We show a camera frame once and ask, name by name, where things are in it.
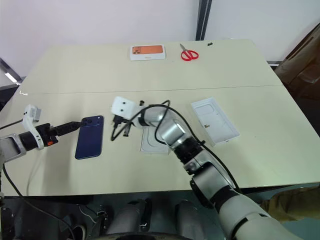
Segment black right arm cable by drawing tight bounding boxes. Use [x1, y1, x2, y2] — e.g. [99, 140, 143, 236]
[110, 99, 243, 194]

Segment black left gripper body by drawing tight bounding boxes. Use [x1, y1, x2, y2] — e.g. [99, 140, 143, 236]
[36, 123, 60, 148]

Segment dark blue smartphone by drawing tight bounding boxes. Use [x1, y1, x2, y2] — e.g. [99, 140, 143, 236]
[74, 115, 105, 161]

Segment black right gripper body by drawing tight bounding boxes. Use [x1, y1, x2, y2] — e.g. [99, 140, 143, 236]
[111, 113, 132, 126]

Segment dark vertical pole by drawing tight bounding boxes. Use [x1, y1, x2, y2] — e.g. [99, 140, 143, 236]
[194, 0, 213, 41]

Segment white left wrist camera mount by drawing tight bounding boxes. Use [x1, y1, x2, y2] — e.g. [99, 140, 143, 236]
[22, 104, 45, 151]

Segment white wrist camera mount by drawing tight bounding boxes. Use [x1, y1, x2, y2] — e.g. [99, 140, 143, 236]
[22, 104, 45, 151]
[110, 96, 137, 121]

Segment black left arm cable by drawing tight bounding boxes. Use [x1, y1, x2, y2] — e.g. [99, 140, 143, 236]
[0, 161, 76, 240]

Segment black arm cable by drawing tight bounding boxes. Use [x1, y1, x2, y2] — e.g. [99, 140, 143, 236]
[110, 99, 243, 194]
[0, 161, 76, 240]

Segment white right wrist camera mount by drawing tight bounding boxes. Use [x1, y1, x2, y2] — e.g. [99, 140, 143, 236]
[110, 96, 137, 121]

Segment white phone box lid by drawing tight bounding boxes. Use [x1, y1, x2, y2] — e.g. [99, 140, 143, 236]
[190, 96, 241, 148]

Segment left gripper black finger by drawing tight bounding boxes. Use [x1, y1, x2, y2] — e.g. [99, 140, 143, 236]
[54, 127, 79, 138]
[53, 120, 84, 133]

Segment white phone box base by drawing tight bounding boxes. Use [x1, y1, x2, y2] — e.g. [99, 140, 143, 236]
[139, 125, 171, 156]

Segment black metal frame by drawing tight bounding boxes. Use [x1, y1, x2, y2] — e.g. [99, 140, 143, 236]
[0, 57, 26, 89]

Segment red handled scissors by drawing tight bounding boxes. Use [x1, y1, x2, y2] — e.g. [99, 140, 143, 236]
[179, 43, 200, 62]

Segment white box with orange print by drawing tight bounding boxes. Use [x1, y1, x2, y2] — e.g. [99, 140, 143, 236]
[129, 44, 167, 62]

